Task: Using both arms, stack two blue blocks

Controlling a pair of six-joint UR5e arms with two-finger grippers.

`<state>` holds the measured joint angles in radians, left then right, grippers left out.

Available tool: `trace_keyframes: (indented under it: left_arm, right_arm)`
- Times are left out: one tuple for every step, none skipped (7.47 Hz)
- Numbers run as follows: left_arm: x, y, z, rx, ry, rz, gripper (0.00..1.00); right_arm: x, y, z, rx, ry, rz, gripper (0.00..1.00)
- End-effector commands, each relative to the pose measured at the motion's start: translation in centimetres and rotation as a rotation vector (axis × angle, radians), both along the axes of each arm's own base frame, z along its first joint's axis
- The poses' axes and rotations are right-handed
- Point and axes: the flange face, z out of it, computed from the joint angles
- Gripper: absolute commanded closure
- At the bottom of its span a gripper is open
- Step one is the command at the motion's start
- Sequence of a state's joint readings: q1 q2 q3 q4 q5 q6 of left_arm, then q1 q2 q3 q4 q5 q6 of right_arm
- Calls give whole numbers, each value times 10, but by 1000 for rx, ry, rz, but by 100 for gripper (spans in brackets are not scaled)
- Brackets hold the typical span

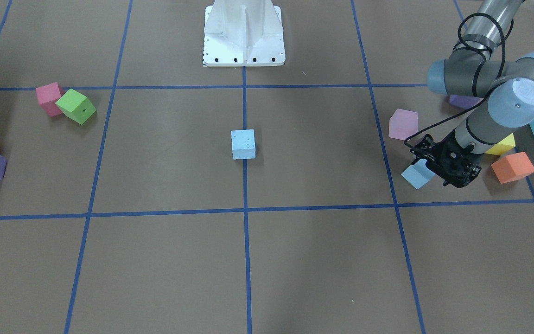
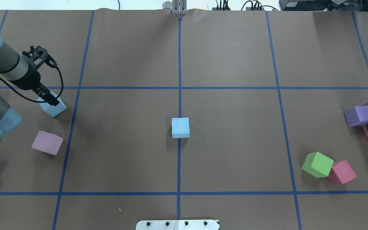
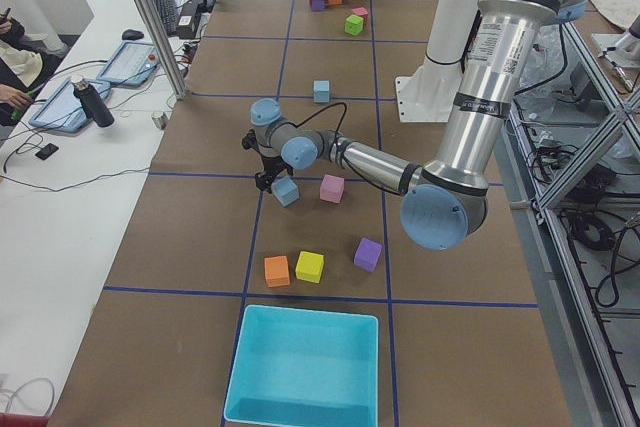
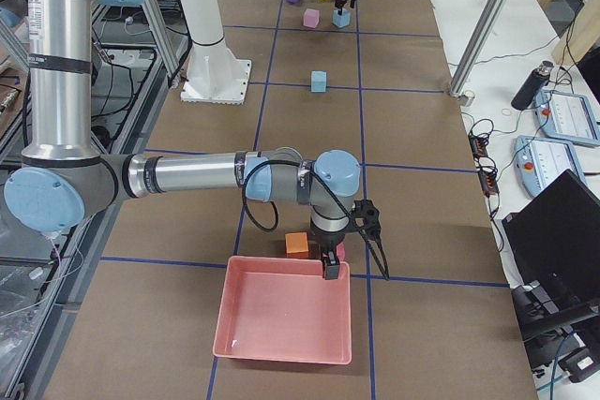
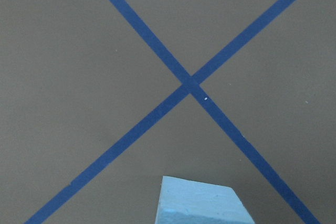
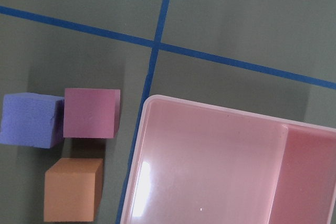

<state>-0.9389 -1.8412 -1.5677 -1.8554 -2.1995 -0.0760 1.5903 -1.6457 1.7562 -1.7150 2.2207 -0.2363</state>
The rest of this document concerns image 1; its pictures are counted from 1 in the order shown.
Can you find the orange foam block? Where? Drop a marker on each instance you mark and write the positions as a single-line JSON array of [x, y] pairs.
[[512, 167]]

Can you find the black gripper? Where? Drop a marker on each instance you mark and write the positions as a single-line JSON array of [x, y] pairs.
[[435, 153]]

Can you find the pink foam block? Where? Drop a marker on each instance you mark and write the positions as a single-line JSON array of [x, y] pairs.
[[47, 96]]

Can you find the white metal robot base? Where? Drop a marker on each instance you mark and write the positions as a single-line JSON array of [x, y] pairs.
[[243, 33]]

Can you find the light blue foam block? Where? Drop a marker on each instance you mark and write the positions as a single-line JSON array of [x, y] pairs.
[[418, 174], [243, 144]]

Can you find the lilac foam block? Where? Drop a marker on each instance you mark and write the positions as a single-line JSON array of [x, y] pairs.
[[403, 124]]

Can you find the yellow foam block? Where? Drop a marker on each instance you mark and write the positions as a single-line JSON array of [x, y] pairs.
[[502, 147]]

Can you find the green foam block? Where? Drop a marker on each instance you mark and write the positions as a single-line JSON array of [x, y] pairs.
[[76, 106]]

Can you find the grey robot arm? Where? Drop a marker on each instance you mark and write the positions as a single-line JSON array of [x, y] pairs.
[[477, 67]]

